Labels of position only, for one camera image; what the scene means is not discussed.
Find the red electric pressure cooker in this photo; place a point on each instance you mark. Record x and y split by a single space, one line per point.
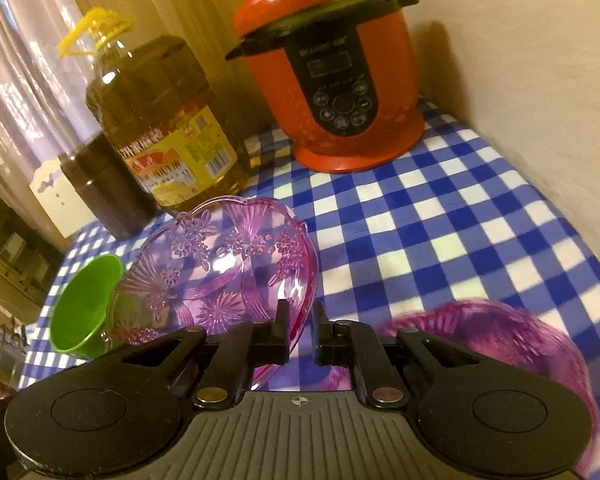
350 75

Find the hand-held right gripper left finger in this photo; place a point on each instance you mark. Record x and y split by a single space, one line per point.
282 316

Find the pink transparent glass bowl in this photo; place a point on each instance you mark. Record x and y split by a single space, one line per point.
220 270

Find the brown metal canister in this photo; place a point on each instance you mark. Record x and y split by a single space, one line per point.
110 190

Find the yellow curtain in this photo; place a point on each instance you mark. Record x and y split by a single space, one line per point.
190 0

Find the white wooden chair back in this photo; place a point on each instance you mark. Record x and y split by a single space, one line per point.
55 200

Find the sheer lilac curtain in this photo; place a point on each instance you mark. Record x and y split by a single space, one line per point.
25 70

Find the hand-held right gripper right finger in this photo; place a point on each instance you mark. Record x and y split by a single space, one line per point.
321 319

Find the green plastic bowl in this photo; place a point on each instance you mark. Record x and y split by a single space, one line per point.
80 305

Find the large cooking oil bottle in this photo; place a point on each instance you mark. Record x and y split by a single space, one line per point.
170 125

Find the blue white checkered tablecloth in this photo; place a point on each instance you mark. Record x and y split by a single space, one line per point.
455 220

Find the black metal rack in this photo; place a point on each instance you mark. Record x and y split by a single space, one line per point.
10 240

